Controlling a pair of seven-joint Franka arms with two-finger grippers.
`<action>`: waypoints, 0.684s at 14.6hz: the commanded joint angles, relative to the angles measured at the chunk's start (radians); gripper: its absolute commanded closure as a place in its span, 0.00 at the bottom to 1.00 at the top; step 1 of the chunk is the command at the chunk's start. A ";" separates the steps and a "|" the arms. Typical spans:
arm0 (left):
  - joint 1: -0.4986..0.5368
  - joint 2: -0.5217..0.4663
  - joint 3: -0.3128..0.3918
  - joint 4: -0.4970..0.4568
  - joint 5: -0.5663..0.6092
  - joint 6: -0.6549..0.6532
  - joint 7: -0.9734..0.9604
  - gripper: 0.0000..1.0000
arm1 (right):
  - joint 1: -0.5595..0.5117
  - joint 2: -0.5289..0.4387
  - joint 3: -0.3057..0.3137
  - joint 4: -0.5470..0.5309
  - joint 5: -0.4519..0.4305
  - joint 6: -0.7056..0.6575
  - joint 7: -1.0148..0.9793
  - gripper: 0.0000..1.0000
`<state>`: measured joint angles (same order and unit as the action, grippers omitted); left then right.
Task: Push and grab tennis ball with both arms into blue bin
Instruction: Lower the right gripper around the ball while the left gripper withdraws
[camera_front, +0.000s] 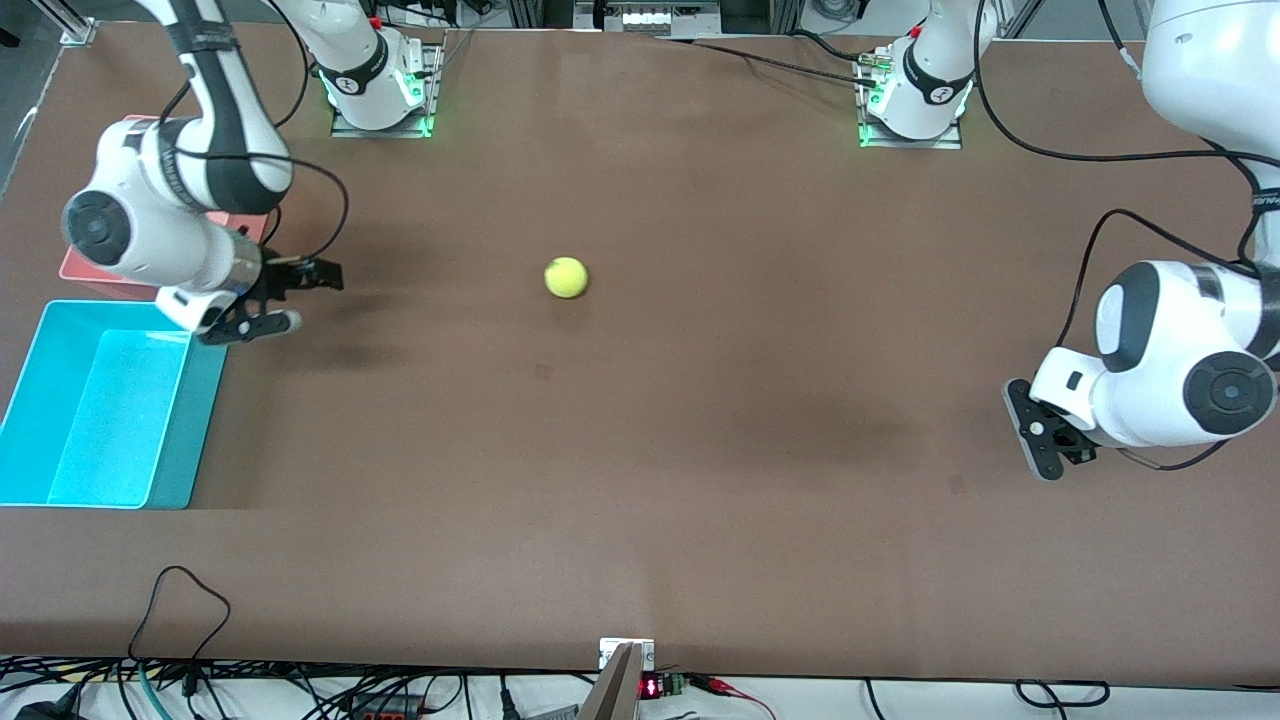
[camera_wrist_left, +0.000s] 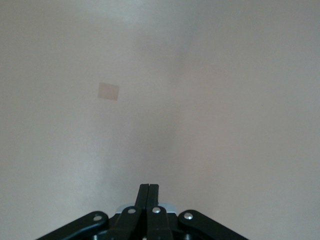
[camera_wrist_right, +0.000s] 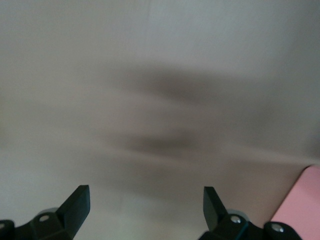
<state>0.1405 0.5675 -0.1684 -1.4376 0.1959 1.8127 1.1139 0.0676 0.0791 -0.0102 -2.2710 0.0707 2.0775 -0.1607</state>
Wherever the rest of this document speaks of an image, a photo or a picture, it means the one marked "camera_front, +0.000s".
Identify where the yellow tennis ball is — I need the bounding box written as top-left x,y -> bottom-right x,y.
545,257 -> 590,300

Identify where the pink plastic bin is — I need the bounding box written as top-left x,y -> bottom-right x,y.
58,115 -> 271,301

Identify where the blue plastic bin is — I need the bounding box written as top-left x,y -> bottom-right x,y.
0,300 -> 229,511

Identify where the white lit control box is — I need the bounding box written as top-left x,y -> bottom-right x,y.
575,0 -> 721,36

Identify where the black red power strip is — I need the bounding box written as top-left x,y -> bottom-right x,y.
350,695 -> 426,720

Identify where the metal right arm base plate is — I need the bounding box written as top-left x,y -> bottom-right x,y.
330,40 -> 443,139

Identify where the black coiled cable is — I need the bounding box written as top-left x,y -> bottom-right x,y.
1015,680 -> 1111,707

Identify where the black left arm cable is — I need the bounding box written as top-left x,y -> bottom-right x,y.
975,0 -> 1280,471

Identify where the black looped cable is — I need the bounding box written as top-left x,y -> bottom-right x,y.
128,566 -> 233,666

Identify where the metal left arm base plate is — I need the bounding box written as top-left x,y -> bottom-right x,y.
855,50 -> 966,151

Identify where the red clip lead cable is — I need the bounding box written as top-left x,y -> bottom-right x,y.
690,675 -> 776,720

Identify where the black braided base cable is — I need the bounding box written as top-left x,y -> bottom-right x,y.
650,30 -> 881,86

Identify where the white mount bracket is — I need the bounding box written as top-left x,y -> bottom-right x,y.
599,638 -> 656,671

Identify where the grey camera mount pole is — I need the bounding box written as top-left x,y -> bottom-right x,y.
578,642 -> 643,720

